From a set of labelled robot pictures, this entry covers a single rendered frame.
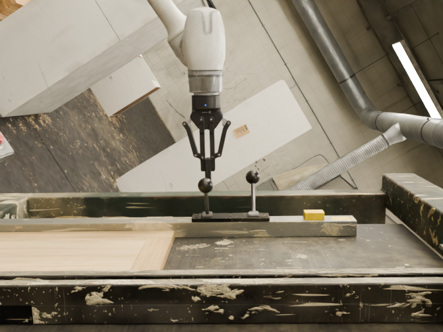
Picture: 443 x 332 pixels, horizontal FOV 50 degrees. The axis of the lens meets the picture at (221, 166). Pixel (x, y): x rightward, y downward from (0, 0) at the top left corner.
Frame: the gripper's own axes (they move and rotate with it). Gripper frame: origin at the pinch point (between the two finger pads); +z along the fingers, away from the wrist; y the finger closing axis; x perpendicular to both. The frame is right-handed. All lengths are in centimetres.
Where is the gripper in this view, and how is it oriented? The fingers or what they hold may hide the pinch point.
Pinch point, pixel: (207, 171)
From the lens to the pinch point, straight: 124.9
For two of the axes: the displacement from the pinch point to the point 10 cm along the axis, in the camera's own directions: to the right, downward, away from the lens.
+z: 0.2, 9.8, 1.8
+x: -0.3, 1.9, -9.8
